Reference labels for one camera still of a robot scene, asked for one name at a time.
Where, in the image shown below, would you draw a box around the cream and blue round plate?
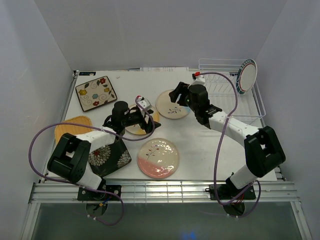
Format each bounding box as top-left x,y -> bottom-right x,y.
155,89 -> 190,120

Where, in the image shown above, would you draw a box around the green red rimmed white plate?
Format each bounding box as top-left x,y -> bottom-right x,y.
235,59 -> 258,95

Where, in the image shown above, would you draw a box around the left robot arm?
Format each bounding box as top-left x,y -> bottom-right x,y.
47,96 -> 161,200

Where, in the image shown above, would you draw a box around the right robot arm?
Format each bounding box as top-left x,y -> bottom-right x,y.
169,82 -> 286,199

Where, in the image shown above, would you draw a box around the cream and yellow round plate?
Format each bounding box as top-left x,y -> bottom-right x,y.
125,106 -> 160,135

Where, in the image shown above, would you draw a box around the papers at table back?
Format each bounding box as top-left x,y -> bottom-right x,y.
139,67 -> 189,72

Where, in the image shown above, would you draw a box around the cream and pink round plate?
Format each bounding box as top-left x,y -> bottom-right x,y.
137,138 -> 180,179

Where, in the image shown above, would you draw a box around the square floral cream plate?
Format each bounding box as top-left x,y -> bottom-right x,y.
75,76 -> 118,112

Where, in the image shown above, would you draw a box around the black floral square plate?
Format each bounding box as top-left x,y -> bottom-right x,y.
88,139 -> 132,177

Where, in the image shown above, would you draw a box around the yellow woven square mat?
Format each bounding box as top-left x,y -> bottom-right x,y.
54,115 -> 93,144

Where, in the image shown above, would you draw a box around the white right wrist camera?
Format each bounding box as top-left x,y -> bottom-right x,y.
192,72 -> 206,85

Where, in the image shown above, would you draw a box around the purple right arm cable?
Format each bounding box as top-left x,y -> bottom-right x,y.
198,71 -> 262,219

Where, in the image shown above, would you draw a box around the white wire dish rack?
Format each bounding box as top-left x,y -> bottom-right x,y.
198,58 -> 266,127

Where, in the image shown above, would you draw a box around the aluminium table frame rail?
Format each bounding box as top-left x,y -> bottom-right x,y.
29,181 -> 300,204

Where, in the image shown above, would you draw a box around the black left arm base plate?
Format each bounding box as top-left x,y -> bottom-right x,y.
76,185 -> 122,202

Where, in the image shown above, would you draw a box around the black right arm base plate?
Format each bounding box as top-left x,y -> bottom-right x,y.
204,180 -> 256,218

